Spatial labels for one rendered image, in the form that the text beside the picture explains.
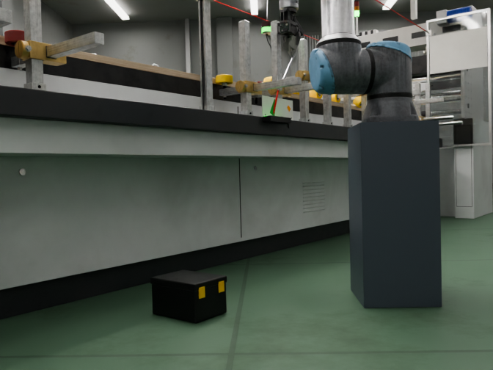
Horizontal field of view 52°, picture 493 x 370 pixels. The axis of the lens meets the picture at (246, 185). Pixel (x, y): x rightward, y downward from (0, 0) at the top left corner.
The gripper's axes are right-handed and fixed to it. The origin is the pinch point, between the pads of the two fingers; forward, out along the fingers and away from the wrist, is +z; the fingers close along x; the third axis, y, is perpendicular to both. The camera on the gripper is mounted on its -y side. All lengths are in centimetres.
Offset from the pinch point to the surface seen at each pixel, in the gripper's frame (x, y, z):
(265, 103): -5.3, 15.3, 24.5
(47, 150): -8, 124, 48
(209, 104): -6, 54, 29
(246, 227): -28, 3, 85
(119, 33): -675, -433, -223
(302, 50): -7.0, -21.0, -6.5
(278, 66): -6.0, 3.3, 5.7
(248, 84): -5.3, 28.5, 17.6
